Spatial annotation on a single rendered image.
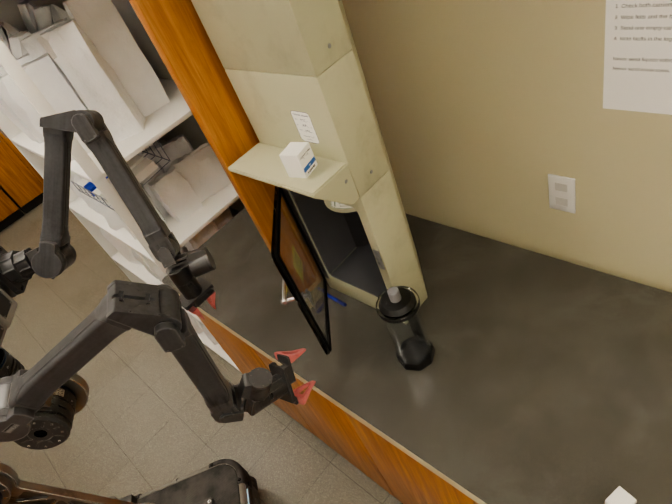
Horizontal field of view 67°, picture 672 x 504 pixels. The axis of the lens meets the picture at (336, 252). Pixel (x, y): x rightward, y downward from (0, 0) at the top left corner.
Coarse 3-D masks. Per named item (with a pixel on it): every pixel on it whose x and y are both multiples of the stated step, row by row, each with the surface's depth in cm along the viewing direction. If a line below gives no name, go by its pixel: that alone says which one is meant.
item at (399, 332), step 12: (408, 288) 125; (408, 312) 119; (396, 324) 122; (408, 324) 122; (420, 324) 125; (396, 336) 125; (408, 336) 124; (420, 336) 126; (396, 348) 131; (408, 348) 128; (420, 348) 129; (408, 360) 132; (420, 360) 131
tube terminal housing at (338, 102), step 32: (352, 64) 102; (256, 96) 116; (288, 96) 108; (320, 96) 100; (352, 96) 105; (256, 128) 127; (288, 128) 116; (320, 128) 108; (352, 128) 108; (352, 160) 111; (384, 160) 118; (384, 192) 122; (384, 224) 125; (384, 256) 129; (416, 256) 148; (352, 288) 155; (416, 288) 145
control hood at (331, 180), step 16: (256, 144) 130; (240, 160) 126; (256, 160) 124; (272, 160) 121; (320, 160) 114; (256, 176) 118; (272, 176) 116; (288, 176) 113; (320, 176) 109; (336, 176) 108; (304, 192) 107; (320, 192) 106; (336, 192) 110; (352, 192) 114
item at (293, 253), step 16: (288, 224) 135; (272, 240) 119; (288, 240) 131; (272, 256) 115; (288, 256) 126; (304, 256) 143; (304, 272) 138; (288, 288) 121; (304, 288) 133; (320, 288) 152; (320, 304) 146; (320, 320) 141
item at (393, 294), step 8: (392, 288) 120; (400, 288) 124; (384, 296) 124; (392, 296) 119; (400, 296) 121; (408, 296) 121; (384, 304) 122; (392, 304) 121; (400, 304) 120; (408, 304) 120; (384, 312) 121; (392, 312) 120; (400, 312) 119
